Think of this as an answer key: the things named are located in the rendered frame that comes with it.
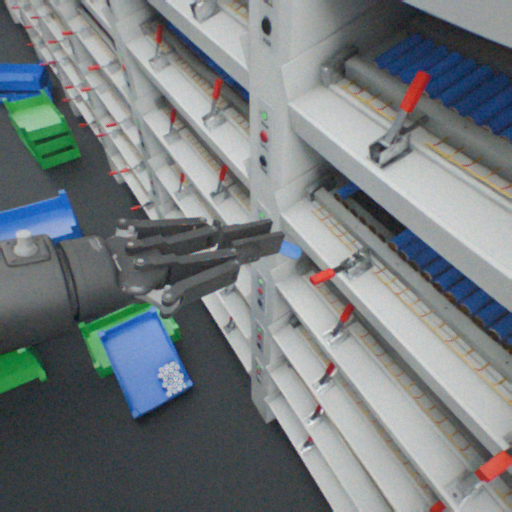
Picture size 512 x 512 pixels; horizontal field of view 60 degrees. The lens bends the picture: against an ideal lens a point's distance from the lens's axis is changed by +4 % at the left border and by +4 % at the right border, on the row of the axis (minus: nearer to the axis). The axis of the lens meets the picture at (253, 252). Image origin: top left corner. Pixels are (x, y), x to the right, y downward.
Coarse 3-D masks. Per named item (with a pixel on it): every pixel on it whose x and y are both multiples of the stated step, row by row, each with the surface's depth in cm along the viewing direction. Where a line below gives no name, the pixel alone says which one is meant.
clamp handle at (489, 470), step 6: (510, 450) 44; (498, 456) 44; (504, 456) 44; (510, 456) 44; (486, 462) 43; (492, 462) 43; (498, 462) 43; (504, 462) 43; (510, 462) 43; (480, 468) 43; (486, 468) 43; (492, 468) 43; (498, 468) 43; (504, 468) 43; (480, 474) 43; (486, 474) 42; (492, 474) 43; (486, 480) 43
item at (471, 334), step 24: (336, 216) 65; (360, 240) 63; (384, 264) 60; (408, 288) 57; (432, 288) 55; (432, 312) 56; (456, 312) 53; (456, 336) 53; (480, 336) 51; (504, 360) 49
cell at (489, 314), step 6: (486, 306) 54; (492, 306) 53; (498, 306) 53; (504, 306) 53; (480, 312) 53; (486, 312) 53; (492, 312) 53; (498, 312) 53; (504, 312) 53; (480, 318) 53; (486, 318) 53; (492, 318) 53; (498, 318) 53; (486, 324) 53
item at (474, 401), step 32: (288, 192) 68; (288, 224) 70; (320, 224) 68; (320, 256) 65; (352, 288) 61; (384, 288) 60; (448, 288) 57; (384, 320) 57; (416, 320) 56; (416, 352) 54; (448, 352) 53; (448, 384) 51; (480, 384) 51; (480, 416) 49
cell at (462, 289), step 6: (462, 282) 56; (468, 282) 55; (474, 282) 55; (450, 288) 56; (456, 288) 55; (462, 288) 55; (468, 288) 55; (474, 288) 55; (456, 294) 55; (462, 294) 55; (468, 294) 55; (456, 300) 55
